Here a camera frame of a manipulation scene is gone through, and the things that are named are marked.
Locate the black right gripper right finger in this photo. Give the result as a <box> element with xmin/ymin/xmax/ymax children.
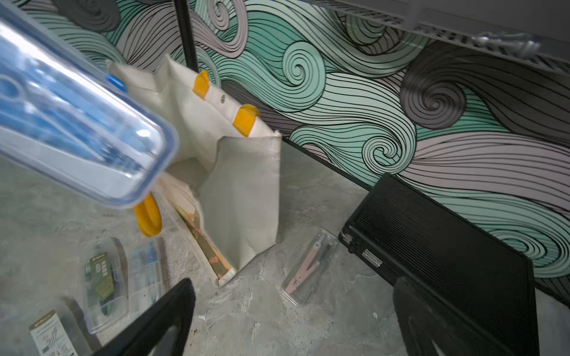
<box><xmin>393</xmin><ymin>277</ymin><xmax>512</xmax><ymax>355</ymax></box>

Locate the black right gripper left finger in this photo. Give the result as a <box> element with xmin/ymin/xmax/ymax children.
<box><xmin>94</xmin><ymin>278</ymin><xmax>196</xmax><ymax>355</ymax></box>

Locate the green label compass case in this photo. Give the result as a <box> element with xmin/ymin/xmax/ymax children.
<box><xmin>80</xmin><ymin>237</ymin><xmax>129</xmax><ymax>335</ymax></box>

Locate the pink compass clear case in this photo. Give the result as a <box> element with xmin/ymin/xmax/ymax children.
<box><xmin>281</xmin><ymin>229</ymin><xmax>338</xmax><ymax>306</ymax></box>

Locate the white label compass case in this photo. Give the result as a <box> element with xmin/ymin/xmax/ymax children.
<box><xmin>25</xmin><ymin>298</ymin><xmax>94</xmax><ymax>355</ymax></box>

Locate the white canvas tote bag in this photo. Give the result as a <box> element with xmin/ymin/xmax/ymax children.
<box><xmin>107</xmin><ymin>56</ymin><xmax>281</xmax><ymax>286</ymax></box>

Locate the blue miffy compass case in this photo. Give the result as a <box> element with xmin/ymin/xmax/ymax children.
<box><xmin>1</xmin><ymin>1</ymin><xmax>179</xmax><ymax>209</ymax></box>

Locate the blue compass frosted case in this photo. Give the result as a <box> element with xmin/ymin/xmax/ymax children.
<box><xmin>126</xmin><ymin>239</ymin><xmax>166</xmax><ymax>321</ymax></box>

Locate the black ribbed hard case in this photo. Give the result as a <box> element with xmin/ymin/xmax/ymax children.
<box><xmin>338</xmin><ymin>174</ymin><xmax>540</xmax><ymax>355</ymax></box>

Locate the black frame post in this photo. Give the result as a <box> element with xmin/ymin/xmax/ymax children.
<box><xmin>174</xmin><ymin>0</ymin><xmax>199</xmax><ymax>73</ymax></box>

